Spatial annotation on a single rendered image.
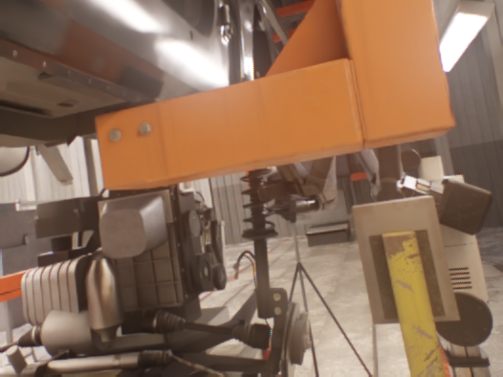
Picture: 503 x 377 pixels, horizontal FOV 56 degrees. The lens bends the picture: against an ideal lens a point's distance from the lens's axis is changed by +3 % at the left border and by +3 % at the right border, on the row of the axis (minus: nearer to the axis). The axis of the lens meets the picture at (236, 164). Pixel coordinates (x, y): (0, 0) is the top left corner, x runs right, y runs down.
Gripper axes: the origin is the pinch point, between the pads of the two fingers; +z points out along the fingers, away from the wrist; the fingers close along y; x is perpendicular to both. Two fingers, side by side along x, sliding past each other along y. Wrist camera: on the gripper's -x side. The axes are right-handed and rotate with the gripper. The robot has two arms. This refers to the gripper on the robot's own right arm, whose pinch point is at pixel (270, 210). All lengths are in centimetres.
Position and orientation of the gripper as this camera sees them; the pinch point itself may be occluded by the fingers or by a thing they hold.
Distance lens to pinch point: 167.4
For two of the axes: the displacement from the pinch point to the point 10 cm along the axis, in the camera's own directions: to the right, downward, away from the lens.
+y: -0.1, -9.9, -1.2
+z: -9.1, 0.6, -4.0
